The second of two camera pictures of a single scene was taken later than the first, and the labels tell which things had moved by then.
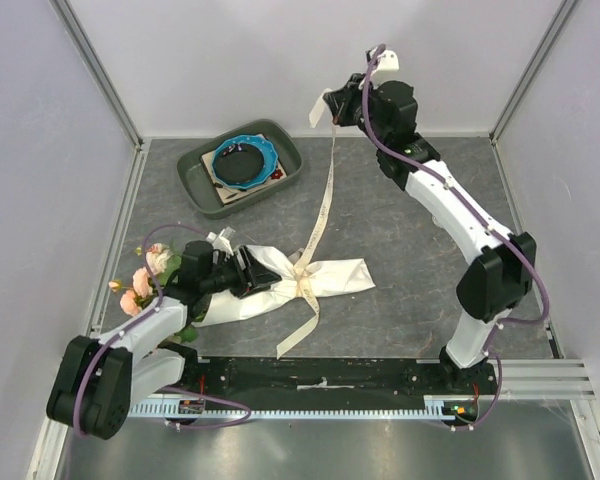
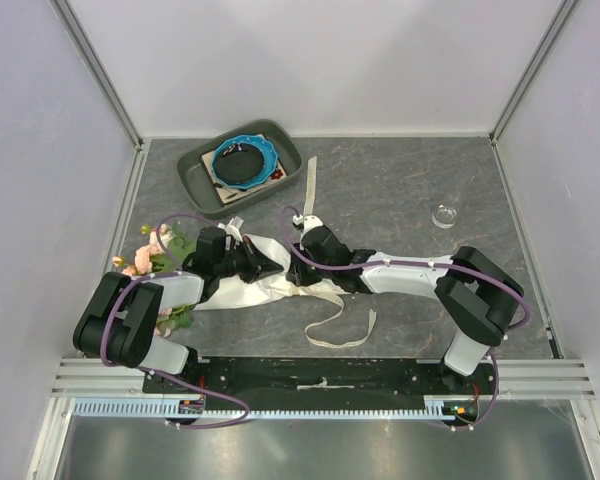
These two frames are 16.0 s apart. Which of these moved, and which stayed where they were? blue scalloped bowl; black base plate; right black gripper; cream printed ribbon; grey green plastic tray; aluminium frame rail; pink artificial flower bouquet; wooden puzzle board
Moved: right black gripper; pink artificial flower bouquet; cream printed ribbon
Stayed: grey green plastic tray; blue scalloped bowl; aluminium frame rail; black base plate; wooden puzzle board
